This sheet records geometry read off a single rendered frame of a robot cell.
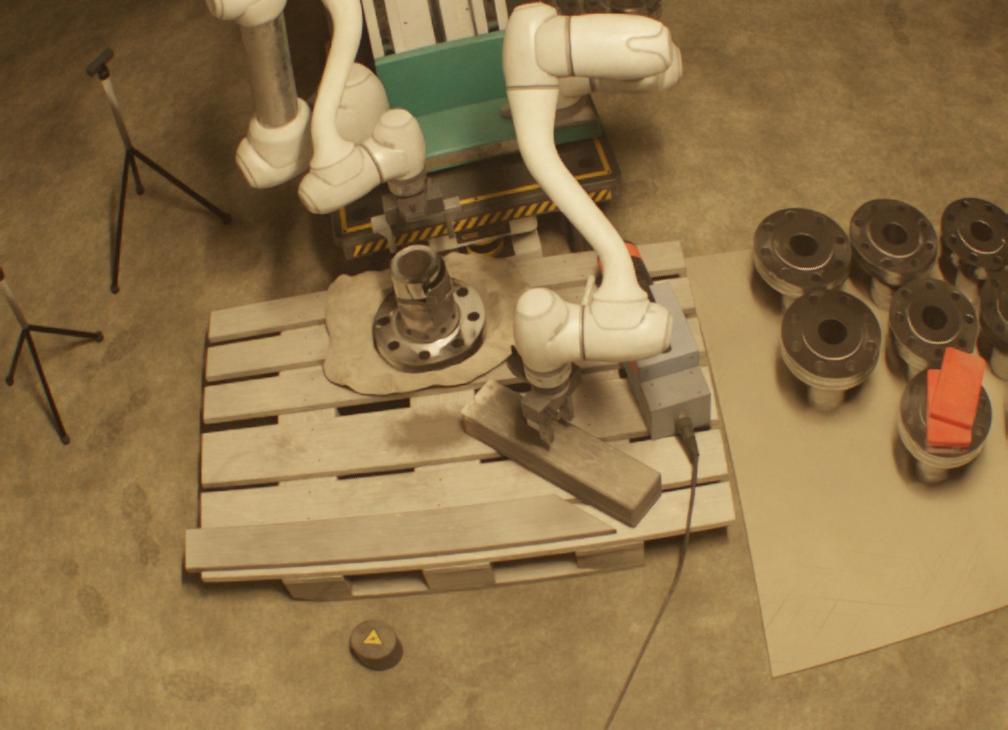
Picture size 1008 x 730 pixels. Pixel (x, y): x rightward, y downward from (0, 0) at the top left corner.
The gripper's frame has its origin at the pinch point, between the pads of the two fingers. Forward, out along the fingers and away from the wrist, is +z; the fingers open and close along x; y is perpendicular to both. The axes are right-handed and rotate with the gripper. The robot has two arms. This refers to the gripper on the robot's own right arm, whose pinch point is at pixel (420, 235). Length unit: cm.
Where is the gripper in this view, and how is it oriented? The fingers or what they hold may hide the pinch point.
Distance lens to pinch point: 300.0
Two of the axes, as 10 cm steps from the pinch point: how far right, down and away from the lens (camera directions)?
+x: -9.7, 2.2, -0.3
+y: -1.9, -7.6, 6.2
